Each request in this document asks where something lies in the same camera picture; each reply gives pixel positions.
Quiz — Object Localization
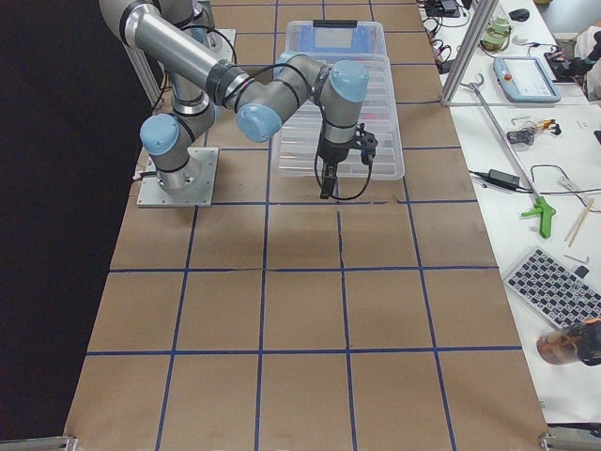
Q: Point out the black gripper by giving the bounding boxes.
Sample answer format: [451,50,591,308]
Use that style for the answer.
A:
[317,123,378,199]

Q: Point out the clear plastic box lid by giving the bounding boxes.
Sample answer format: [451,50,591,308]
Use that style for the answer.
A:
[271,53,405,180]

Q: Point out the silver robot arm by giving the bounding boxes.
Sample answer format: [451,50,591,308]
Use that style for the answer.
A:
[189,0,222,51]
[100,1,378,199]

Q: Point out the clear plastic storage box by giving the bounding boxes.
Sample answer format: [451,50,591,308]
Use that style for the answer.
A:
[285,20,387,55]

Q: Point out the brown paper table cover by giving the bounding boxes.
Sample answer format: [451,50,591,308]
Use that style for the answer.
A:
[65,1,547,450]

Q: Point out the black power adapter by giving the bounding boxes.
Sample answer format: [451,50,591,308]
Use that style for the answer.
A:
[470,169,531,193]

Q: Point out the green glass jar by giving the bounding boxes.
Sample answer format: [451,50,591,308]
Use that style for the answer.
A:
[480,15,511,52]

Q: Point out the blue teach pendant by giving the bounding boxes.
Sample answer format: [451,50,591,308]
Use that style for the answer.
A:
[493,56,562,103]

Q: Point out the silver hex key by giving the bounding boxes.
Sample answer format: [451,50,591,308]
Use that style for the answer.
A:
[563,254,591,266]

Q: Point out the checkered calibration board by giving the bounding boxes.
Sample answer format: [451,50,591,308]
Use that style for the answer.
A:
[504,247,600,329]

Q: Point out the wooden chopsticks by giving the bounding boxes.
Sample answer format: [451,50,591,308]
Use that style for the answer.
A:
[564,199,594,247]

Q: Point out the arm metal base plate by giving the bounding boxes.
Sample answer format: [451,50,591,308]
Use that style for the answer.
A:
[206,29,237,62]
[137,147,219,208]

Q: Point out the black box latch handle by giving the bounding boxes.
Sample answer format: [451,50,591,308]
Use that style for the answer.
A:
[312,19,358,28]

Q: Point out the green handled reacher grabber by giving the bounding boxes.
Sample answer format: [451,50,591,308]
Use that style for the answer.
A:
[460,73,556,239]

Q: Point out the aluminium frame post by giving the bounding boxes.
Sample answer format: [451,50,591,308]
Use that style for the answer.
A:
[440,0,499,106]

